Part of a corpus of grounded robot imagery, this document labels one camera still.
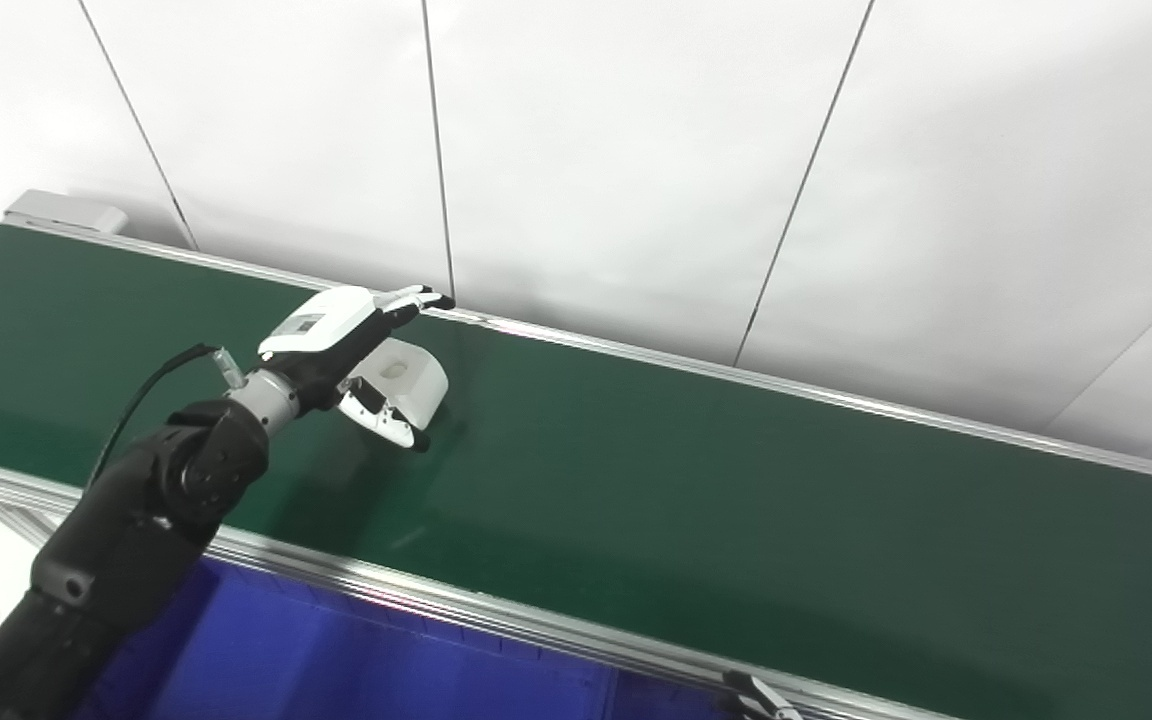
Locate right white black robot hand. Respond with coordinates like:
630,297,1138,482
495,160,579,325
720,670,803,720

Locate green conveyor belt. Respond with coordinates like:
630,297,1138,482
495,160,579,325
0,189,1152,720
0,224,1152,720

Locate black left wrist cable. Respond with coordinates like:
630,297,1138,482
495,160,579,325
86,342,249,491

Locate white cylindrical part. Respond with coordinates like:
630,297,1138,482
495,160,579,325
351,337,450,433

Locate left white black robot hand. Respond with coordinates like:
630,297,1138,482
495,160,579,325
258,284,456,454

